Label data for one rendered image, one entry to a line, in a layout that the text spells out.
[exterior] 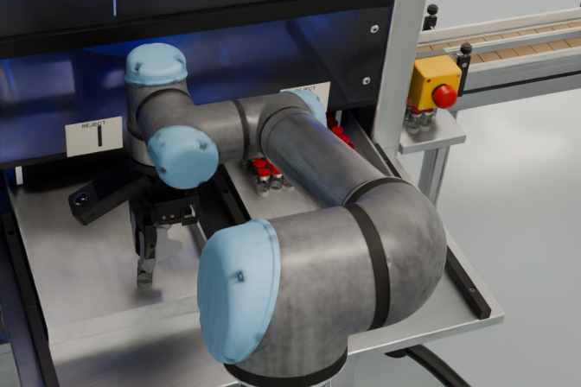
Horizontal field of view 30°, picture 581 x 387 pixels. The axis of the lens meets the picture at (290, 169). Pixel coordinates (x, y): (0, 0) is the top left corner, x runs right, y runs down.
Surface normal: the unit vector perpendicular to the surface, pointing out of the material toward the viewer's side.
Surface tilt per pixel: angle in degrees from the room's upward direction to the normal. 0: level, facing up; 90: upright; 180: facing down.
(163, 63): 1
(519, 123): 0
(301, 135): 31
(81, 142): 90
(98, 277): 0
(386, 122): 90
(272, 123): 48
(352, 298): 68
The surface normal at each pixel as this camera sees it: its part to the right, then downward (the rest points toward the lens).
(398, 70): 0.36, 0.62
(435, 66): 0.08, -0.76
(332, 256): 0.23, -0.36
